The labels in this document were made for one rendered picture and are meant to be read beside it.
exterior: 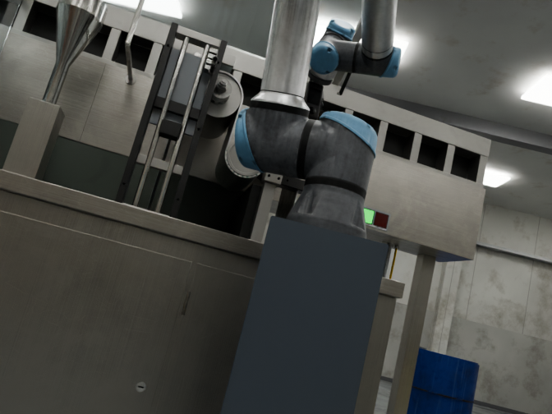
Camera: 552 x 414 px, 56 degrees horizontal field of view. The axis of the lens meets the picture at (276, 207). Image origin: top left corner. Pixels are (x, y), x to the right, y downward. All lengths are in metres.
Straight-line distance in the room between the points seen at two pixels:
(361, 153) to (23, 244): 0.76
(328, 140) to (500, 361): 11.25
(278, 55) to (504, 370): 11.37
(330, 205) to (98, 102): 1.21
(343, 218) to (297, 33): 0.35
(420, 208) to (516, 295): 10.17
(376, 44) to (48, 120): 0.95
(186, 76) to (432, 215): 1.12
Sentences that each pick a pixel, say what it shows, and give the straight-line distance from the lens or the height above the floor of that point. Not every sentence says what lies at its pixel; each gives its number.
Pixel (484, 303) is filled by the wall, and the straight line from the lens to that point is 11.95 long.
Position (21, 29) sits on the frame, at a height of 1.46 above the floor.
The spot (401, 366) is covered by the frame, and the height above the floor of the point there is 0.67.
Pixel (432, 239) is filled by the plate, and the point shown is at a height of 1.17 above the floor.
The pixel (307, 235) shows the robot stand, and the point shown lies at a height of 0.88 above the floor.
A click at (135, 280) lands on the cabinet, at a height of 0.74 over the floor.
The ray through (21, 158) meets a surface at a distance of 1.65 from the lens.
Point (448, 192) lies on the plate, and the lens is 2.20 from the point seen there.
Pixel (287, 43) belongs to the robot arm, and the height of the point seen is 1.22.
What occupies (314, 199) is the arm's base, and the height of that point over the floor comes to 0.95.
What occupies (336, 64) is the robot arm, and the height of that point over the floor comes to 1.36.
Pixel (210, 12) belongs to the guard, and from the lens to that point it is 2.04.
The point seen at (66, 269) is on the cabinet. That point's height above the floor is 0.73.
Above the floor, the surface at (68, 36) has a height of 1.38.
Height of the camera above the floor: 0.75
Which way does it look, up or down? 11 degrees up
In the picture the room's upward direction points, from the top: 14 degrees clockwise
